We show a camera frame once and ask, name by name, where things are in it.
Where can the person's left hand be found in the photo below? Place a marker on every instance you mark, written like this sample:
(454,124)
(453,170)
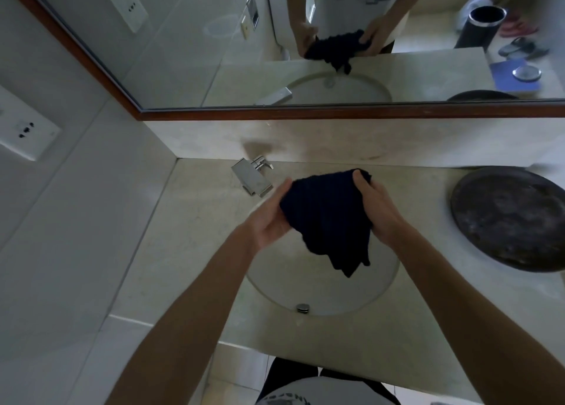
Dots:
(269,221)

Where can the person's right hand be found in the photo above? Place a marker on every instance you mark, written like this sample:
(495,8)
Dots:
(382,210)

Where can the dark blue cleaning cloth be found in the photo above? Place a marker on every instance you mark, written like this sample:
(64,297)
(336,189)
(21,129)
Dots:
(326,219)

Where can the person's right forearm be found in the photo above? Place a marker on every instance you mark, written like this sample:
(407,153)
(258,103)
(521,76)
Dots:
(476,321)

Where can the person's left forearm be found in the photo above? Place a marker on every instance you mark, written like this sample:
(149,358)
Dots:
(185,325)

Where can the white oval sink basin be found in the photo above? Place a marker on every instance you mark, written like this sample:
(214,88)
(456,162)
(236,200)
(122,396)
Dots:
(287,281)

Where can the beige marble sink countertop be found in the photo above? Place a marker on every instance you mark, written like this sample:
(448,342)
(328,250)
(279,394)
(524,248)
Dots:
(185,250)

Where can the chrome square faucet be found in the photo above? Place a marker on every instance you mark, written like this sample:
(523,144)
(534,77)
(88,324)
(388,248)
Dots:
(254,177)

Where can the black round tray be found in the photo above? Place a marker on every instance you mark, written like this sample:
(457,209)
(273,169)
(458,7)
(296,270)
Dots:
(512,217)

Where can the black trousers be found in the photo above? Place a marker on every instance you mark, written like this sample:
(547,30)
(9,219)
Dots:
(287,374)

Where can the white printed t-shirt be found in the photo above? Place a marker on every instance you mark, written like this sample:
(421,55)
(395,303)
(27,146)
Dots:
(322,393)

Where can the wood framed wall mirror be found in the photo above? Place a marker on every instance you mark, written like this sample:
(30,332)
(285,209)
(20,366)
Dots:
(176,42)

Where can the white wall socket plate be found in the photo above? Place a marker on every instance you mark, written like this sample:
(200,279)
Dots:
(24,128)

